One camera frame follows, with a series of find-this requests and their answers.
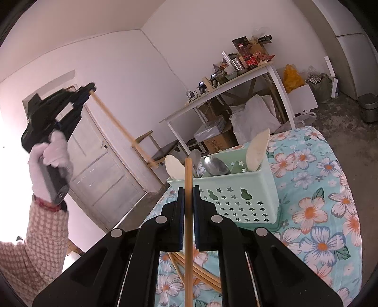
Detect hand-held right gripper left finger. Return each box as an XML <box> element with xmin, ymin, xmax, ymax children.
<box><xmin>32</xmin><ymin>187</ymin><xmax>186</xmax><ymax>307</ymax></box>

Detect white sack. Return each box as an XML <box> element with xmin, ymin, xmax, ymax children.
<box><xmin>230</xmin><ymin>94</ymin><xmax>281</xmax><ymax>145</ymax></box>

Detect wooden chair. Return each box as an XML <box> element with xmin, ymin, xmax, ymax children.
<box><xmin>134</xmin><ymin>130</ymin><xmax>185</xmax><ymax>170</ymax></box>

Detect yellow plastic bag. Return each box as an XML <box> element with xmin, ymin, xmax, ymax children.
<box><xmin>283</xmin><ymin>64</ymin><xmax>306</xmax><ymax>93</ymax></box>

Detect red snack packets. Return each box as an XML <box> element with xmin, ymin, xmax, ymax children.
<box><xmin>255</xmin><ymin>51</ymin><xmax>274</xmax><ymax>64</ymax></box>

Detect grey-green bag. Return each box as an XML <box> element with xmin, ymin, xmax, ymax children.
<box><xmin>305</xmin><ymin>72</ymin><xmax>333</xmax><ymax>104</ymax></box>

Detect white door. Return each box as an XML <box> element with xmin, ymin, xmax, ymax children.
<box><xmin>22</xmin><ymin>69</ymin><xmax>164</xmax><ymax>234</ymax></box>

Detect green plastic utensil basket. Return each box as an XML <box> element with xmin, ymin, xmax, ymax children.
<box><xmin>166</xmin><ymin>145</ymin><xmax>281</xmax><ymax>232</ymax></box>

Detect dark brown box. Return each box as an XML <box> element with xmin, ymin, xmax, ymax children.
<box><xmin>232</xmin><ymin>36</ymin><xmax>250</xmax><ymax>49</ymax></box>

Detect person's left forearm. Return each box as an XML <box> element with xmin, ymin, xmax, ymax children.
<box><xmin>0</xmin><ymin>195</ymin><xmax>70</xmax><ymax>306</ymax></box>

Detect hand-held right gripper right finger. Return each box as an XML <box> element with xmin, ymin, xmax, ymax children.
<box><xmin>192</xmin><ymin>185</ymin><xmax>344</xmax><ymax>307</ymax></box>

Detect silver refrigerator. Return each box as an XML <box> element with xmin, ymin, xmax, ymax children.
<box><xmin>313</xmin><ymin>0</ymin><xmax>378</xmax><ymax>101</ymax></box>

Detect bunch of wooden chopsticks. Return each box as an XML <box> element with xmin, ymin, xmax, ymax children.
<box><xmin>168</xmin><ymin>251</ymin><xmax>223</xmax><ymax>293</ymax></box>

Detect white plastic bag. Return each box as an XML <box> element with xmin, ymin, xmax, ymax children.
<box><xmin>275</xmin><ymin>111</ymin><xmax>317</xmax><ymax>134</ymax></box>

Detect metal bin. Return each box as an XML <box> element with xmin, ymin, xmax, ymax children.
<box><xmin>358</xmin><ymin>93</ymin><xmax>378</xmax><ymax>124</ymax></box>

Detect grey box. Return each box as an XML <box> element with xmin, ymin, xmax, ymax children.
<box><xmin>193</xmin><ymin>116</ymin><xmax>226</xmax><ymax>142</ymax></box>

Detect white table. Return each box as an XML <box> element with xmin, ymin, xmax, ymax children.
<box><xmin>159</xmin><ymin>62</ymin><xmax>297</xmax><ymax>155</ymax></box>

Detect tall dark soda bottle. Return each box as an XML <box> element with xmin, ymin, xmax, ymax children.
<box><xmin>238</xmin><ymin>44</ymin><xmax>249</xmax><ymax>70</ymax></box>

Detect person's left hand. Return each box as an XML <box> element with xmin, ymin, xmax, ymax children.
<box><xmin>27</xmin><ymin>130</ymin><xmax>74</xmax><ymax>204</ymax></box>

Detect long wooden chopstick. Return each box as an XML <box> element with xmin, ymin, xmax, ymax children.
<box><xmin>184</xmin><ymin>158</ymin><xmax>195</xmax><ymax>307</ymax></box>
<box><xmin>89</xmin><ymin>90</ymin><xmax>139</xmax><ymax>146</ymax></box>

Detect brown cardboard box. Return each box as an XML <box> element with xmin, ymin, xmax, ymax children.
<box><xmin>202</xmin><ymin>130</ymin><xmax>240</xmax><ymax>154</ymax></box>

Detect wooden spatula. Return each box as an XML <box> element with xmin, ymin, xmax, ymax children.
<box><xmin>246</xmin><ymin>129</ymin><xmax>271</xmax><ymax>172</ymax></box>

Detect white box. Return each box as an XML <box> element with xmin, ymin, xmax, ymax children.
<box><xmin>288</xmin><ymin>83</ymin><xmax>319</xmax><ymax>114</ymax></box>

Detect small cardboard box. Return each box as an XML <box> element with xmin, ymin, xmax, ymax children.
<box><xmin>249</xmin><ymin>41</ymin><xmax>271</xmax><ymax>58</ymax></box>

